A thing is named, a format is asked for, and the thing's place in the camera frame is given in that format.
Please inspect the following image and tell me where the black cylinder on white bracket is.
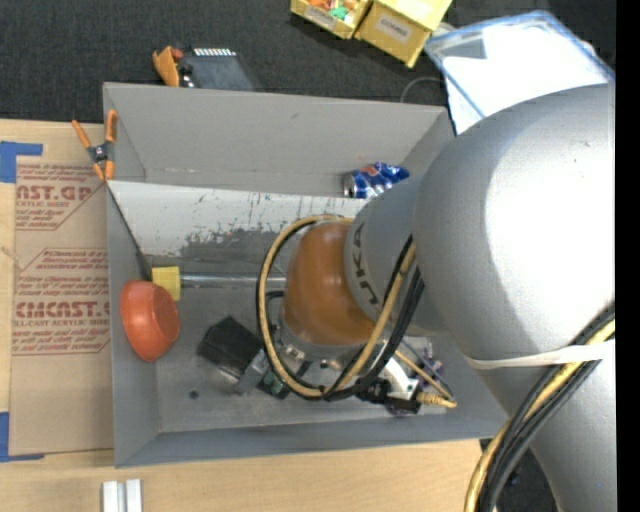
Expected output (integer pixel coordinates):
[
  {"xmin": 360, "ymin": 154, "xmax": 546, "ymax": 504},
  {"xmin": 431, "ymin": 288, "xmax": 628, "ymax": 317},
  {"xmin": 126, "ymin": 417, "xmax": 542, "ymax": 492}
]
[{"xmin": 356, "ymin": 357, "xmax": 422, "ymax": 404}]

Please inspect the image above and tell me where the black box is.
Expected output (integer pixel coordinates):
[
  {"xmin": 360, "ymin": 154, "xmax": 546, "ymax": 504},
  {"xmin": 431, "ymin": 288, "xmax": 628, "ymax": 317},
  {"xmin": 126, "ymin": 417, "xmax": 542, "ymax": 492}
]
[{"xmin": 196, "ymin": 316, "xmax": 264, "ymax": 377}]

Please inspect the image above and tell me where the grey metal bin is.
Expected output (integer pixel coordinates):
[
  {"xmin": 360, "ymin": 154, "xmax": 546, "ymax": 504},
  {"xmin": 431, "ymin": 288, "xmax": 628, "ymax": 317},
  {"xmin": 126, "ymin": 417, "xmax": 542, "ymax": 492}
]
[{"xmin": 102, "ymin": 82, "xmax": 511, "ymax": 469}]

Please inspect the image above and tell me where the orange plastic bowl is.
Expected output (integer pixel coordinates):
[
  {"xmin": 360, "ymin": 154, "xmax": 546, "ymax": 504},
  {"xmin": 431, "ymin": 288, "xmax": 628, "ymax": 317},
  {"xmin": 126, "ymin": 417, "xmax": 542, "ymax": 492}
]
[{"xmin": 119, "ymin": 279, "xmax": 182, "ymax": 363}]

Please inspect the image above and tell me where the crushed blue drink can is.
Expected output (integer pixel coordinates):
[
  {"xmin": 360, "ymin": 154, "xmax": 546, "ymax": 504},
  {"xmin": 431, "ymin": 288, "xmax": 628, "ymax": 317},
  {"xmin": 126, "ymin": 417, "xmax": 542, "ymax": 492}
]
[{"xmin": 342, "ymin": 161, "xmax": 411, "ymax": 200}]

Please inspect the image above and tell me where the brown cardboard board, red print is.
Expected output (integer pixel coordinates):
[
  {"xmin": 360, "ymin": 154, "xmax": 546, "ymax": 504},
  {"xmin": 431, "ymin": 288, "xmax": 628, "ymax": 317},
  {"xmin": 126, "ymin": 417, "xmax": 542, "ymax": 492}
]
[{"xmin": 0, "ymin": 118, "xmax": 117, "ymax": 457}]

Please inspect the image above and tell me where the yellow sponge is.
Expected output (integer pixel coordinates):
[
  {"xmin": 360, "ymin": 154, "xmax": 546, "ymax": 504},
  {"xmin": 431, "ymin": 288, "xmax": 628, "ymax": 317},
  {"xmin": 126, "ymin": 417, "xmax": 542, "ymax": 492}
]
[{"xmin": 151, "ymin": 266, "xmax": 182, "ymax": 303}]

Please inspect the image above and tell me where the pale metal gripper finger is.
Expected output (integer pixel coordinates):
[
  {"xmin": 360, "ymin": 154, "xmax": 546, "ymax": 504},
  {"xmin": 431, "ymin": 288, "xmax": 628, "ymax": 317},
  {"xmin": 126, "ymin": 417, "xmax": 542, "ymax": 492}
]
[{"xmin": 234, "ymin": 349, "xmax": 269, "ymax": 396}]

